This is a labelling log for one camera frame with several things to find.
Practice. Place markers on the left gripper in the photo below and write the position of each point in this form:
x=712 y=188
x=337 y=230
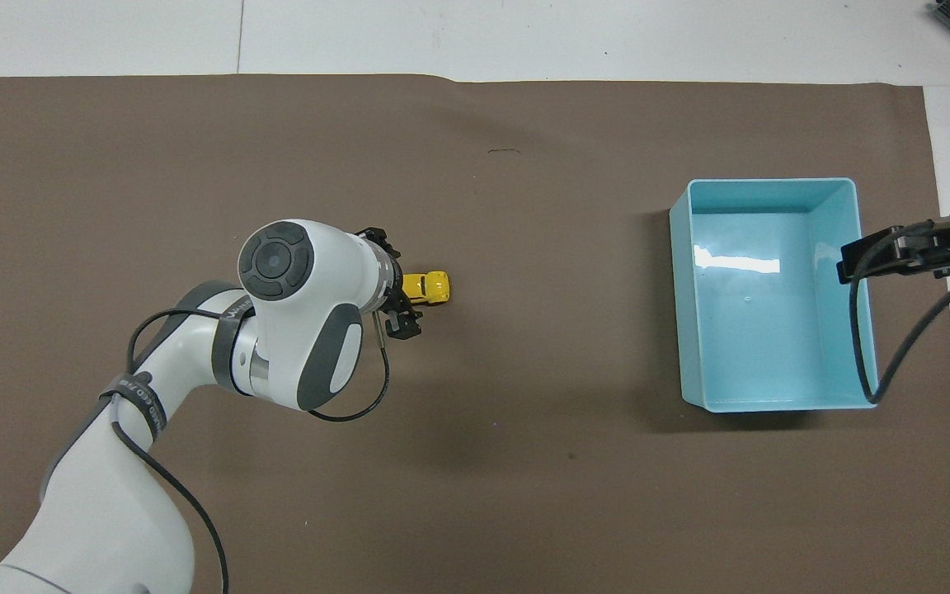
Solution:
x=402 y=285

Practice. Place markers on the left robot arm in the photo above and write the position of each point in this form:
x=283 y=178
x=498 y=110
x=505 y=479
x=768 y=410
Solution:
x=293 y=313

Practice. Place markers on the yellow toy beetle car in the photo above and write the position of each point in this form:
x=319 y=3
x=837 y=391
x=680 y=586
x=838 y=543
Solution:
x=428 y=286

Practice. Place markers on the light blue plastic box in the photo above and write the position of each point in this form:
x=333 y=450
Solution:
x=772 y=305

